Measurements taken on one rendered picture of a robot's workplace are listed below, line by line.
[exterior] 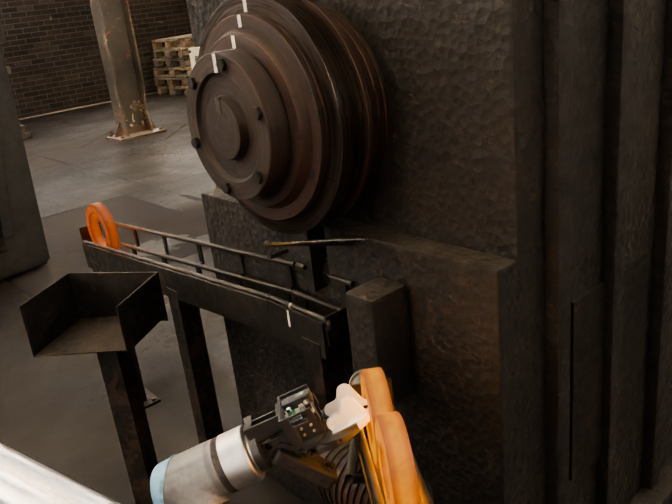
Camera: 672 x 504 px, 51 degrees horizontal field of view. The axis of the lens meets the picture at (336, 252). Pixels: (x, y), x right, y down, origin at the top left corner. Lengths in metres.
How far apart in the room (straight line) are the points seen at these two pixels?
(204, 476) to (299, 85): 0.66
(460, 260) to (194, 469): 0.56
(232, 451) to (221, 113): 0.61
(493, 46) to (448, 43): 0.09
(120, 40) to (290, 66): 7.19
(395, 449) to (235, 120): 0.67
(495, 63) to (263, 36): 0.42
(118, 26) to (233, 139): 7.12
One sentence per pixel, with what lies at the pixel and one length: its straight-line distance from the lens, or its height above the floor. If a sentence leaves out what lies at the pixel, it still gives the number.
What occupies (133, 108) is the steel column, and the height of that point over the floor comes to 0.30.
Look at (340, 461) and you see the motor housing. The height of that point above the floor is 0.52.
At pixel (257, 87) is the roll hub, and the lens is 1.26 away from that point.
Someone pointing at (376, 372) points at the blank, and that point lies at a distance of 1.10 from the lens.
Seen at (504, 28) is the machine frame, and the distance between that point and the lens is 1.16.
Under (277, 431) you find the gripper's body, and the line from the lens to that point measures 1.11.
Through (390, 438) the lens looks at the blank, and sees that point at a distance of 0.94.
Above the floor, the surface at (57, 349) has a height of 0.59.
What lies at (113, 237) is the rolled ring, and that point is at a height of 0.66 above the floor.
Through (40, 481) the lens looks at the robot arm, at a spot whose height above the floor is 0.74.
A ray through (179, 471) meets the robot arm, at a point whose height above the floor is 0.68.
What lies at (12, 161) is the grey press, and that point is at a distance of 4.27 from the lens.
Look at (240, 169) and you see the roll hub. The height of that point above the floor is 1.03.
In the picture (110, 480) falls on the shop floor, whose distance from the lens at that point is 2.39.
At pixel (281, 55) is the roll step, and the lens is 1.29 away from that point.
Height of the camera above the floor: 1.34
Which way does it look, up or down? 21 degrees down
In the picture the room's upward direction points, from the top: 7 degrees counter-clockwise
